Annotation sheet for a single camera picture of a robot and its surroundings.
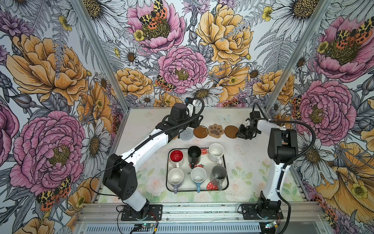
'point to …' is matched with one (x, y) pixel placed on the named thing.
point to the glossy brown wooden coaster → (200, 131)
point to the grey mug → (219, 173)
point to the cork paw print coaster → (215, 130)
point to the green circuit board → (147, 225)
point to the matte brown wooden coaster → (230, 131)
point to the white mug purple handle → (176, 176)
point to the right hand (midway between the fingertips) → (237, 137)
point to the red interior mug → (176, 156)
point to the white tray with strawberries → (210, 185)
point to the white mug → (215, 152)
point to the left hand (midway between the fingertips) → (199, 120)
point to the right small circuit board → (269, 225)
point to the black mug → (194, 155)
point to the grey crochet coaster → (186, 134)
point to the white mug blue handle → (198, 175)
